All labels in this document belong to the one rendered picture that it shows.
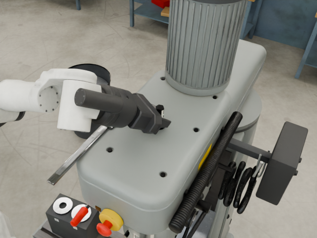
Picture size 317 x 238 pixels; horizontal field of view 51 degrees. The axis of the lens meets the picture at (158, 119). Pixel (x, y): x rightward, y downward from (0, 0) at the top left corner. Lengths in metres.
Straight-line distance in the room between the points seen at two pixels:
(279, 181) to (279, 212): 2.00
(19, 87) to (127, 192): 0.32
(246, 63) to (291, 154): 0.45
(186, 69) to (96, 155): 0.34
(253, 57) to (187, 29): 0.62
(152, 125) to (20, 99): 0.29
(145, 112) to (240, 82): 0.62
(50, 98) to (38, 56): 4.03
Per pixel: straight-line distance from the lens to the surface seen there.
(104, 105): 0.65
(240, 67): 1.36
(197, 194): 0.85
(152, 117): 0.77
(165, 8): 5.23
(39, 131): 3.65
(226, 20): 0.86
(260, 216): 3.06
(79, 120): 0.66
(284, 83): 4.52
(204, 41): 0.87
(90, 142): 0.83
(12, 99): 0.78
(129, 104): 0.72
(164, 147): 0.82
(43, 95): 0.74
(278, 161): 1.09
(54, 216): 1.68
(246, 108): 1.49
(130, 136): 0.84
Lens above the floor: 2.50
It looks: 43 degrees down
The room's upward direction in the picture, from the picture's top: 3 degrees clockwise
